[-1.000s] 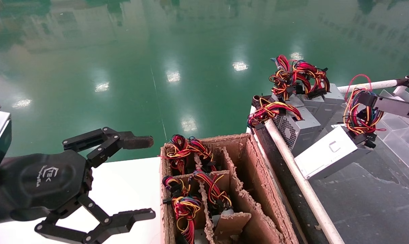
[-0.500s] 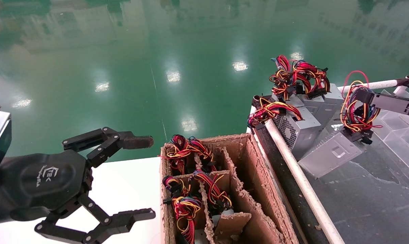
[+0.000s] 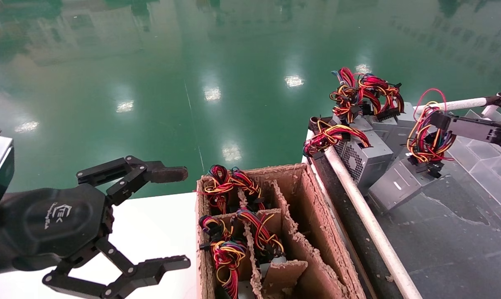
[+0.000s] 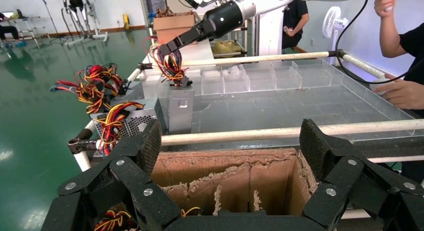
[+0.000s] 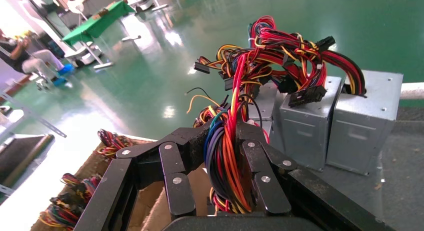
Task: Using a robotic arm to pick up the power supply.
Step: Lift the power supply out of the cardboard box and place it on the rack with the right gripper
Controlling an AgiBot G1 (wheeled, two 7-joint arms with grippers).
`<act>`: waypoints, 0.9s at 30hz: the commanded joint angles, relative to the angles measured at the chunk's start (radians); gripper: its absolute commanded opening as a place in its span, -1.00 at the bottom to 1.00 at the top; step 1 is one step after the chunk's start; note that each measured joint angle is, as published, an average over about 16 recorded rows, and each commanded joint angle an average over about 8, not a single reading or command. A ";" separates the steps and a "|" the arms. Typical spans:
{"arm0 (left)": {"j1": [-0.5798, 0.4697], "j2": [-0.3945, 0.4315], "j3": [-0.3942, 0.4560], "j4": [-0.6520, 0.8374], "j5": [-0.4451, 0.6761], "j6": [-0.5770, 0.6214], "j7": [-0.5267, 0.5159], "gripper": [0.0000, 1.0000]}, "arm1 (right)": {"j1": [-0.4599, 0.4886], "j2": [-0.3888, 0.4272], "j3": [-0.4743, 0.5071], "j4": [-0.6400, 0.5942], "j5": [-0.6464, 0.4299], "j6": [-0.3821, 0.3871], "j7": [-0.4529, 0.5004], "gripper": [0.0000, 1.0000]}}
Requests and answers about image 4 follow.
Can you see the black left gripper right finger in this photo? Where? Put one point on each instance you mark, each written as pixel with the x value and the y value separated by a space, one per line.
pixel 351 176

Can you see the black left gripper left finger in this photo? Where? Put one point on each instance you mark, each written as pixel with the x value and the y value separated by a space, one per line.
pixel 126 176

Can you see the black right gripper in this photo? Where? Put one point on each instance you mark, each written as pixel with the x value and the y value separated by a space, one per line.
pixel 222 20

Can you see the white hand controller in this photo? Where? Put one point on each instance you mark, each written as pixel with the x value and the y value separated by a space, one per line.
pixel 377 85
pixel 391 8

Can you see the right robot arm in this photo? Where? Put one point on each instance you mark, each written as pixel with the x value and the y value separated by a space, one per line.
pixel 265 1

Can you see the operator right forearm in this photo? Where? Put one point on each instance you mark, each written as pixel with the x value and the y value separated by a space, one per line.
pixel 392 34

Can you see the standing person forearm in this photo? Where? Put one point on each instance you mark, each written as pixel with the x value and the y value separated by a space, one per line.
pixel 301 22

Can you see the operator left hand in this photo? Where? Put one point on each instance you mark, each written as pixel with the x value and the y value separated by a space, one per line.
pixel 405 93

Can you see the standing person hand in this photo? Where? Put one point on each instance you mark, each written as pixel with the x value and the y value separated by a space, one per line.
pixel 288 30

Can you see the operator right hand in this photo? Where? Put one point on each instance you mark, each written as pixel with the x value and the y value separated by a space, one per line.
pixel 384 1

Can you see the plain brown cardboard box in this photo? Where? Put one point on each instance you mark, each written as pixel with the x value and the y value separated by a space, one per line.
pixel 165 25

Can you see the yellow bag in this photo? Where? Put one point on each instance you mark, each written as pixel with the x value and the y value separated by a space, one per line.
pixel 225 47

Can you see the black pipe connector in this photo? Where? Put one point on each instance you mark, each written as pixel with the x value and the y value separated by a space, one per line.
pixel 81 146
pixel 336 53
pixel 145 66

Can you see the crumpled clear plastic wrap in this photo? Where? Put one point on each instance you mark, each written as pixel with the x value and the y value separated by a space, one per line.
pixel 235 70

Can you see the pipe shelf rack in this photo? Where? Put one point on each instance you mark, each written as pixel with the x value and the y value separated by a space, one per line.
pixel 245 37

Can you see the yellow floor sign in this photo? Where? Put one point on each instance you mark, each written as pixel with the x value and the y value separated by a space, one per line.
pixel 126 22

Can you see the brown divided cardboard box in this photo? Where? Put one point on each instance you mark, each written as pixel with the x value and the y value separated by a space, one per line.
pixel 278 186

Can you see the white upright column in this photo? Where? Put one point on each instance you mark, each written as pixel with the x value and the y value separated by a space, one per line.
pixel 270 34

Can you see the clear acrylic divider tray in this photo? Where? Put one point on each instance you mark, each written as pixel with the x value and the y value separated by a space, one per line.
pixel 298 103

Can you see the standing person black shirt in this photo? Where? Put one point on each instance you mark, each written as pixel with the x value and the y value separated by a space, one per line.
pixel 294 14

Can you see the humanoid robot on stand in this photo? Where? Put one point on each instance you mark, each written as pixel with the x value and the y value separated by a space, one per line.
pixel 76 2

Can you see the operator body black shirt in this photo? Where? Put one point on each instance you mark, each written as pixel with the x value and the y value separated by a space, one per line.
pixel 415 47

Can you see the white standing fan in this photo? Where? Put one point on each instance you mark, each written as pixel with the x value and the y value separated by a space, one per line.
pixel 331 22

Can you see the seated person in black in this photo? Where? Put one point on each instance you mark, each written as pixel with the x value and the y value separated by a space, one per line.
pixel 8 30

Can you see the white frame table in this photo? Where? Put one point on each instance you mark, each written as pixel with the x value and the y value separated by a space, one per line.
pixel 28 18

